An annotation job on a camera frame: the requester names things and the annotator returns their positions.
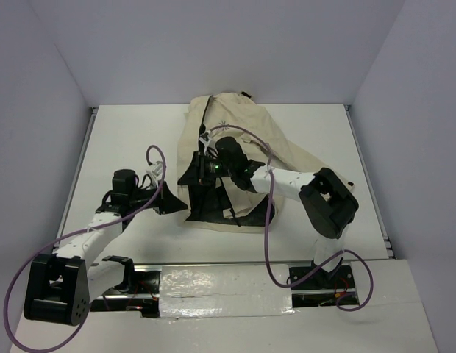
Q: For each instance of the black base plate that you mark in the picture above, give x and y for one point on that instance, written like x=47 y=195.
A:
x=318 y=291
x=141 y=296

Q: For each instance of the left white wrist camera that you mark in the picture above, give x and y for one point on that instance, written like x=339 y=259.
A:
x=155 y=171

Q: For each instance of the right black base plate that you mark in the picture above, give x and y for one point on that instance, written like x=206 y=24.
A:
x=318 y=291

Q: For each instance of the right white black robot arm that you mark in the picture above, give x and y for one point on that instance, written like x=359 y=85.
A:
x=328 y=203

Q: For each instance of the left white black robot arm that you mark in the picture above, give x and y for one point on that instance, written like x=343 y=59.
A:
x=62 y=285

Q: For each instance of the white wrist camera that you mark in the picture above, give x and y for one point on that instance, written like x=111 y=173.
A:
x=155 y=171
x=206 y=141

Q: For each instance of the white foam front board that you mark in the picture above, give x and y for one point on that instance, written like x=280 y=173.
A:
x=238 y=309

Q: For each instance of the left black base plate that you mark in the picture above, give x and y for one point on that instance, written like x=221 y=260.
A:
x=141 y=296

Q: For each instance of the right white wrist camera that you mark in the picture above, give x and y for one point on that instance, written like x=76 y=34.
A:
x=206 y=141

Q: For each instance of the cream jacket with black zipper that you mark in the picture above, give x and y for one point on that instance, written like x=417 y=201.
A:
x=223 y=207

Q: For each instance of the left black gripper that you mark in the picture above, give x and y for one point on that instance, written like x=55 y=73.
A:
x=166 y=202

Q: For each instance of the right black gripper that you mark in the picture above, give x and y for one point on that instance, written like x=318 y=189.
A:
x=197 y=172

